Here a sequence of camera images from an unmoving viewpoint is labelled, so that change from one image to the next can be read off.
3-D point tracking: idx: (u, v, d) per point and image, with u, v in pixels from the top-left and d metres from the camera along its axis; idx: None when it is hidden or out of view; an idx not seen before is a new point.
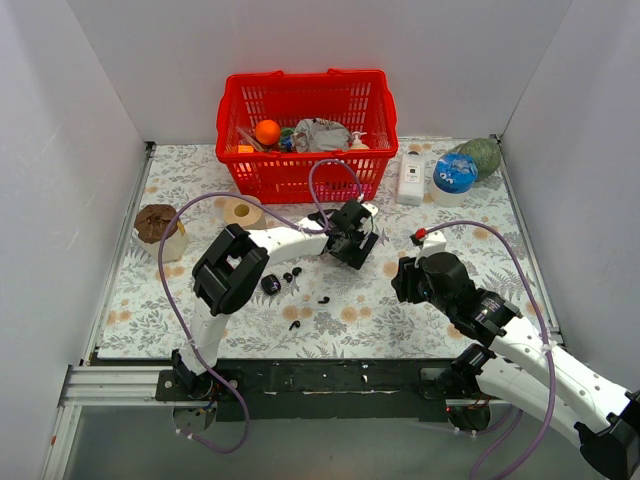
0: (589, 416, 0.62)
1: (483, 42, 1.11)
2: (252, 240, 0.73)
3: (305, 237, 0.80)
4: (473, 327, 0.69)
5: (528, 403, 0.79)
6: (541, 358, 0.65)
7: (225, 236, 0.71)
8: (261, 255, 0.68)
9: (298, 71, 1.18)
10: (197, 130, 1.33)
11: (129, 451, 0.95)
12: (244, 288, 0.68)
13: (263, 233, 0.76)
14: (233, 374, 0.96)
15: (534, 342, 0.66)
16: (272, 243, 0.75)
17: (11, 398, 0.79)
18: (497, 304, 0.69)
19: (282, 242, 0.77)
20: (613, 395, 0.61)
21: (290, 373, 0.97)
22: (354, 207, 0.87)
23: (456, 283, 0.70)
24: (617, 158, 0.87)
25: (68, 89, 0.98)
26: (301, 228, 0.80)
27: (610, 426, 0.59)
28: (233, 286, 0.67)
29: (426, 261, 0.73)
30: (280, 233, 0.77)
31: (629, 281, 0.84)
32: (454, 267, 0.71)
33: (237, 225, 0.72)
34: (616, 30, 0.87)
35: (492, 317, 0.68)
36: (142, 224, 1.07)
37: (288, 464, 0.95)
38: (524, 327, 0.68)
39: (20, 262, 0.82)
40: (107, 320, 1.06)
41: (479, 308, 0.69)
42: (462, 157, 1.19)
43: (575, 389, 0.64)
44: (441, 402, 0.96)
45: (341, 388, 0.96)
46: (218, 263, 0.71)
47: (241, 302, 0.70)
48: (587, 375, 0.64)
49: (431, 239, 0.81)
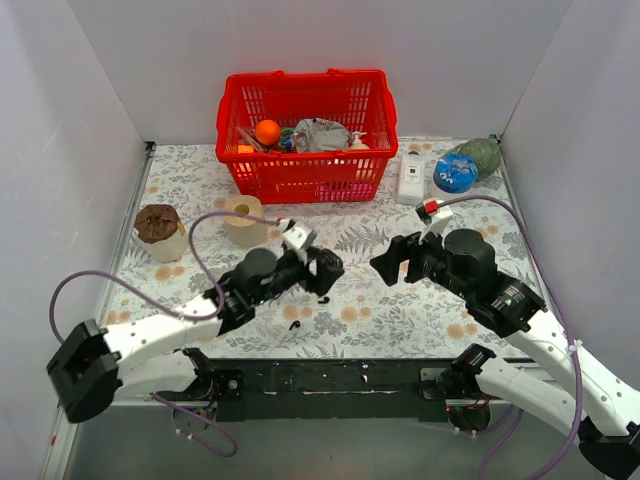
0: (604, 421, 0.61)
1: (484, 42, 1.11)
2: (106, 342, 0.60)
3: (186, 326, 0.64)
4: (491, 316, 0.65)
5: (528, 403, 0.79)
6: (565, 359, 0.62)
7: (77, 337, 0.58)
8: (112, 368, 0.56)
9: (298, 70, 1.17)
10: (197, 130, 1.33)
11: (130, 451, 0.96)
12: (90, 402, 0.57)
13: (126, 328, 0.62)
14: (233, 374, 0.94)
15: (558, 341, 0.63)
16: (133, 344, 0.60)
17: (12, 398, 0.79)
18: (521, 294, 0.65)
19: (149, 339, 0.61)
20: (633, 403, 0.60)
21: (290, 373, 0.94)
22: (246, 268, 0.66)
23: (481, 268, 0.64)
24: (618, 157, 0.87)
25: (67, 88, 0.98)
26: (182, 314, 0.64)
27: (629, 436, 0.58)
28: (83, 398, 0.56)
29: (450, 239, 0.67)
30: (149, 325, 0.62)
31: (629, 280, 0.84)
32: (481, 250, 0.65)
33: (93, 322, 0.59)
34: (616, 29, 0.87)
35: (515, 308, 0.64)
36: (142, 224, 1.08)
37: (288, 464, 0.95)
38: (549, 323, 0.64)
39: (20, 262, 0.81)
40: (107, 320, 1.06)
41: (501, 297, 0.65)
42: (462, 157, 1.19)
43: (597, 394, 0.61)
44: (442, 402, 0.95)
45: (340, 388, 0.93)
46: (66, 367, 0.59)
47: (93, 410, 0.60)
48: (609, 380, 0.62)
49: (443, 214, 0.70)
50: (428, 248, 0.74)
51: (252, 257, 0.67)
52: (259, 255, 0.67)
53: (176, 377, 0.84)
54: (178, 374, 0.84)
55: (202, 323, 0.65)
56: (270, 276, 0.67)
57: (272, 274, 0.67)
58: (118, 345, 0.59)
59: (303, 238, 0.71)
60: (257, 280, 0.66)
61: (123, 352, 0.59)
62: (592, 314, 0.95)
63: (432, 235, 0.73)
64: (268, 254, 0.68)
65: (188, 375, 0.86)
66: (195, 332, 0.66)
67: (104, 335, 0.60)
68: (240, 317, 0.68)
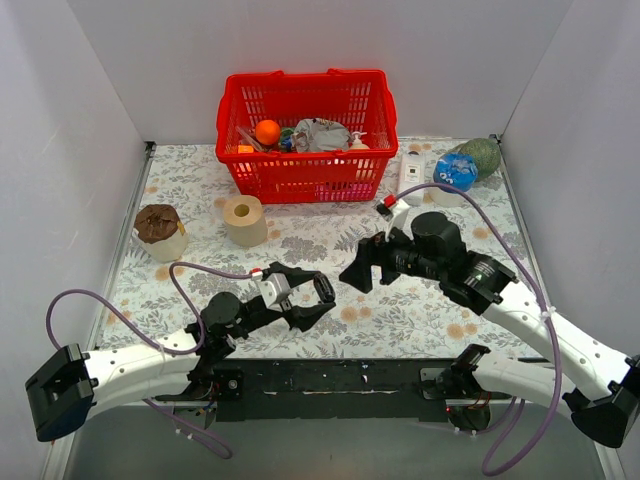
0: (588, 384, 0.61)
1: (484, 42, 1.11)
2: (86, 367, 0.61)
3: (165, 357, 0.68)
4: (465, 294, 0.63)
5: (523, 389, 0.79)
6: (540, 326, 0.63)
7: (60, 358, 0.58)
8: (87, 393, 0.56)
9: (298, 70, 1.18)
10: (197, 130, 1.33)
11: (130, 451, 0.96)
12: (62, 423, 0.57)
13: (107, 355, 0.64)
14: (233, 374, 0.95)
15: (532, 309, 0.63)
16: (111, 371, 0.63)
17: (12, 398, 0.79)
18: (491, 268, 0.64)
19: (127, 367, 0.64)
20: (613, 363, 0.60)
21: (290, 373, 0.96)
22: (210, 316, 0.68)
23: (449, 246, 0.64)
24: (618, 157, 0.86)
25: (67, 88, 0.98)
26: (162, 346, 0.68)
27: (611, 396, 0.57)
28: (54, 420, 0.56)
29: (417, 222, 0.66)
30: (129, 355, 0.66)
31: (629, 280, 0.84)
32: (447, 229, 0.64)
33: (78, 346, 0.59)
34: (616, 29, 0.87)
35: (486, 282, 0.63)
36: (142, 224, 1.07)
37: (288, 464, 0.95)
38: (520, 292, 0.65)
39: (20, 262, 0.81)
40: (107, 320, 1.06)
41: (472, 274, 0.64)
42: (462, 157, 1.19)
43: (575, 357, 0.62)
44: (442, 402, 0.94)
45: (340, 388, 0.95)
46: (45, 386, 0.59)
47: (63, 431, 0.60)
48: (587, 342, 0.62)
49: (402, 206, 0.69)
50: (395, 242, 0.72)
51: (214, 303, 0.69)
52: (221, 302, 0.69)
53: (168, 386, 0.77)
54: (168, 383, 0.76)
55: (182, 356, 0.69)
56: (232, 322, 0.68)
57: (235, 318, 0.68)
58: (96, 371, 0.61)
59: (275, 296, 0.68)
60: (221, 326, 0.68)
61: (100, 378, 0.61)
62: (592, 314, 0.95)
63: (396, 229, 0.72)
64: (230, 299, 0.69)
65: (182, 381, 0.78)
66: (170, 365, 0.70)
67: (85, 361, 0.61)
68: (216, 351, 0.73)
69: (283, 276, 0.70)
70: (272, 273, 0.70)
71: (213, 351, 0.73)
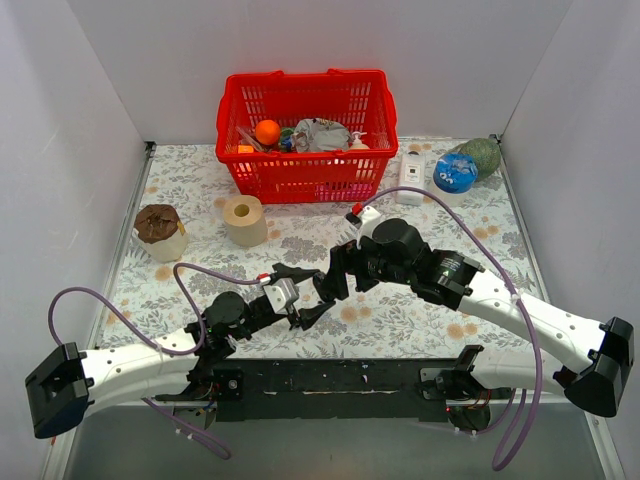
0: (570, 358, 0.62)
1: (484, 42, 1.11)
2: (82, 366, 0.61)
3: (162, 357, 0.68)
4: (438, 292, 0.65)
5: (520, 379, 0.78)
6: (512, 308, 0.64)
7: (58, 356, 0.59)
8: (82, 393, 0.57)
9: (298, 70, 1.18)
10: (197, 130, 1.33)
11: (129, 450, 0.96)
12: (58, 421, 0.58)
13: (104, 354, 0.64)
14: (233, 374, 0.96)
15: (502, 294, 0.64)
16: (108, 371, 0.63)
17: (12, 398, 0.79)
18: (457, 263, 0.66)
19: (124, 367, 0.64)
20: (588, 331, 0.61)
21: (290, 373, 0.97)
22: (213, 315, 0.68)
23: (412, 249, 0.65)
24: (618, 158, 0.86)
25: (67, 88, 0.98)
26: (159, 346, 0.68)
27: (593, 365, 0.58)
28: (49, 417, 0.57)
29: (377, 232, 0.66)
30: (126, 355, 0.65)
31: (629, 281, 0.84)
32: (407, 233, 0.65)
33: (74, 346, 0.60)
34: (616, 29, 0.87)
35: (455, 277, 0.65)
36: (142, 224, 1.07)
37: (288, 465, 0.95)
38: (489, 281, 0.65)
39: (20, 262, 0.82)
40: (107, 320, 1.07)
41: (440, 271, 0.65)
42: (462, 157, 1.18)
43: (552, 333, 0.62)
44: (442, 402, 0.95)
45: (340, 388, 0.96)
46: (44, 384, 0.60)
47: (62, 428, 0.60)
48: (560, 316, 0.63)
49: (370, 211, 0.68)
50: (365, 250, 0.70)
51: (218, 303, 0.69)
52: (226, 300, 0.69)
53: (168, 385, 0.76)
54: (167, 382, 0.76)
55: (182, 356, 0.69)
56: (236, 322, 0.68)
57: (239, 319, 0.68)
58: (92, 371, 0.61)
59: (284, 301, 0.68)
60: (224, 326, 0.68)
61: (96, 378, 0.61)
62: (592, 315, 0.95)
63: (366, 236, 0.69)
64: (235, 298, 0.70)
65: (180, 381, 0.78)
66: (169, 365, 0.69)
67: (81, 360, 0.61)
68: (217, 351, 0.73)
69: (289, 279, 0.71)
70: (281, 278, 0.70)
71: (213, 352, 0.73)
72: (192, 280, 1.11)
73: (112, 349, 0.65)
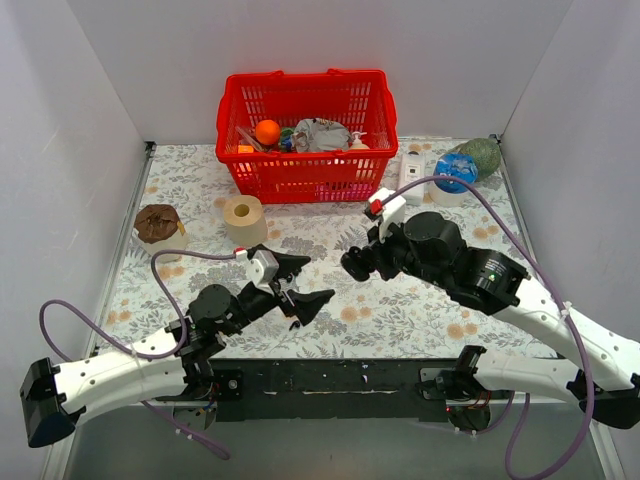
0: (606, 377, 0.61)
1: (483, 42, 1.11)
2: (55, 381, 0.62)
3: (139, 362, 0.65)
4: (478, 296, 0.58)
5: (526, 384, 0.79)
6: (560, 324, 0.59)
7: (33, 373, 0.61)
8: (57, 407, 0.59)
9: (298, 71, 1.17)
10: (197, 130, 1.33)
11: (130, 451, 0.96)
12: (47, 432, 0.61)
13: (79, 366, 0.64)
14: (233, 374, 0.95)
15: (549, 307, 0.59)
16: (81, 383, 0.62)
17: (11, 398, 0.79)
18: (500, 266, 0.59)
19: (98, 378, 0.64)
20: (631, 354, 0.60)
21: (290, 373, 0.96)
22: (198, 309, 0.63)
23: (451, 248, 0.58)
24: (617, 158, 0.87)
25: (67, 89, 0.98)
26: (133, 350, 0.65)
27: (635, 389, 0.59)
28: (35, 430, 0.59)
29: (410, 227, 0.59)
30: (101, 364, 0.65)
31: (628, 280, 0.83)
32: (446, 229, 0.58)
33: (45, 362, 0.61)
34: (616, 29, 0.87)
35: (499, 282, 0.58)
36: (142, 224, 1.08)
37: (288, 465, 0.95)
38: (536, 291, 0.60)
39: (20, 262, 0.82)
40: (107, 320, 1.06)
41: (483, 275, 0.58)
42: (462, 157, 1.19)
43: (597, 353, 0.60)
44: (442, 402, 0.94)
45: (341, 388, 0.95)
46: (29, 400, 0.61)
47: (56, 438, 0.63)
48: (605, 336, 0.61)
49: (390, 207, 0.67)
50: (394, 239, 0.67)
51: (204, 297, 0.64)
52: (212, 294, 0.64)
53: (165, 387, 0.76)
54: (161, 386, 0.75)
55: (160, 360, 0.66)
56: (223, 316, 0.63)
57: (225, 313, 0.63)
58: (65, 386, 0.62)
59: (261, 272, 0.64)
60: (210, 321, 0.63)
61: (68, 394, 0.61)
62: (592, 315, 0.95)
63: (393, 224, 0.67)
64: (221, 291, 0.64)
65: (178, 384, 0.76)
66: (150, 368, 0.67)
67: (55, 374, 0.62)
68: (205, 350, 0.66)
69: (269, 251, 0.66)
70: (258, 249, 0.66)
71: (201, 351, 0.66)
72: (192, 280, 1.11)
73: (87, 359, 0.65)
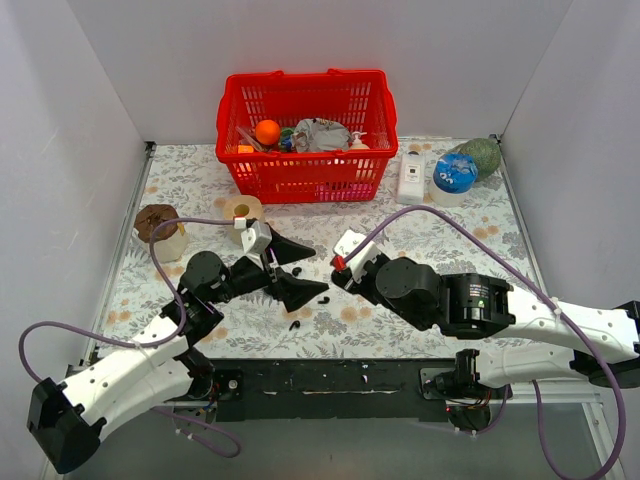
0: (611, 354, 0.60)
1: (483, 42, 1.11)
2: (66, 396, 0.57)
3: (147, 354, 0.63)
4: (476, 328, 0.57)
5: (531, 374, 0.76)
6: (557, 323, 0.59)
7: (38, 395, 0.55)
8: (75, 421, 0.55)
9: (298, 70, 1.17)
10: (197, 130, 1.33)
11: (129, 451, 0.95)
12: (72, 452, 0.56)
13: (85, 375, 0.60)
14: (233, 374, 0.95)
15: (542, 310, 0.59)
16: (94, 389, 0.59)
17: (12, 398, 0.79)
18: (484, 288, 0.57)
19: (111, 379, 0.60)
20: (625, 325, 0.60)
21: (290, 373, 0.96)
22: (191, 279, 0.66)
23: (433, 291, 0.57)
24: (617, 158, 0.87)
25: (68, 89, 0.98)
26: (136, 343, 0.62)
27: None
28: (59, 452, 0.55)
29: (385, 285, 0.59)
30: (108, 367, 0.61)
31: (628, 281, 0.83)
32: (422, 275, 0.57)
33: (48, 381, 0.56)
34: (616, 29, 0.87)
35: (489, 306, 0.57)
36: (142, 224, 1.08)
37: (288, 465, 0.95)
38: (525, 299, 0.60)
39: (20, 262, 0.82)
40: (107, 320, 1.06)
41: (472, 306, 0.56)
42: (462, 157, 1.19)
43: (598, 337, 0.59)
44: (441, 402, 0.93)
45: (341, 388, 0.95)
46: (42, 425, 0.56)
47: (82, 457, 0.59)
48: (597, 316, 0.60)
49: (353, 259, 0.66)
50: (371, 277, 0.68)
51: (193, 267, 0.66)
52: (200, 261, 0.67)
53: (172, 387, 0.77)
54: (169, 385, 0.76)
55: (166, 345, 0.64)
56: (218, 280, 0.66)
57: (219, 276, 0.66)
58: (79, 397, 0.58)
59: (253, 240, 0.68)
60: (206, 287, 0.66)
61: (85, 404, 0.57)
62: None
63: (369, 262, 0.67)
64: (210, 257, 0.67)
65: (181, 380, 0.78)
66: (158, 357, 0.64)
67: (63, 389, 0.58)
68: (205, 320, 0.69)
69: (264, 225, 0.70)
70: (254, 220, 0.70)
71: (200, 324, 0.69)
72: None
73: (92, 366, 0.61)
